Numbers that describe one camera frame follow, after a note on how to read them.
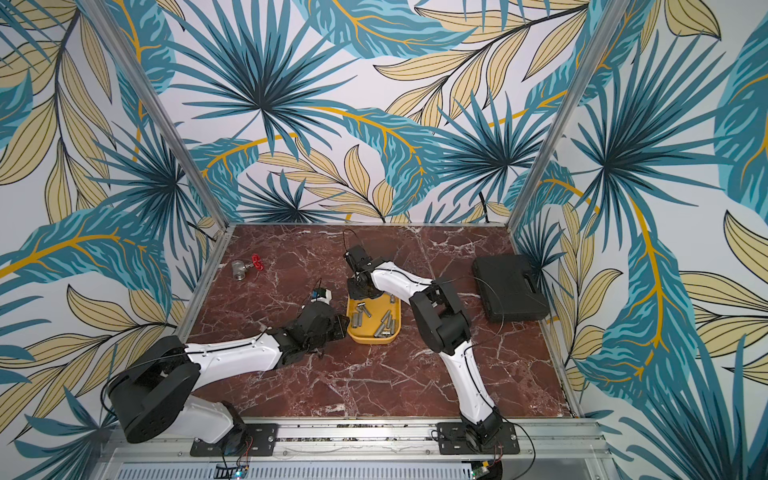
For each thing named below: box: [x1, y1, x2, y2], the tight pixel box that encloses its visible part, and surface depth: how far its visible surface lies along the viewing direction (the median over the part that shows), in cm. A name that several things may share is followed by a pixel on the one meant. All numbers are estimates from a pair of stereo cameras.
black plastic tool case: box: [473, 255, 550, 322], surface depth 100 cm
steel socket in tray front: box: [374, 310, 396, 338], surface depth 94 cm
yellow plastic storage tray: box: [347, 292, 402, 345], surface depth 95 cm
